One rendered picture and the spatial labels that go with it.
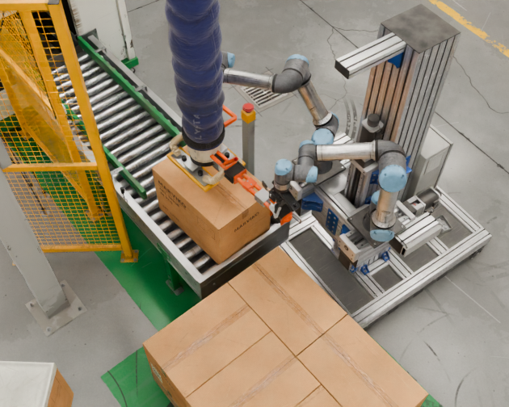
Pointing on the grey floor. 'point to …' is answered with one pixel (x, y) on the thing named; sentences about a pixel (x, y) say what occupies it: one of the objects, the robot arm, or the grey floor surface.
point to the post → (248, 140)
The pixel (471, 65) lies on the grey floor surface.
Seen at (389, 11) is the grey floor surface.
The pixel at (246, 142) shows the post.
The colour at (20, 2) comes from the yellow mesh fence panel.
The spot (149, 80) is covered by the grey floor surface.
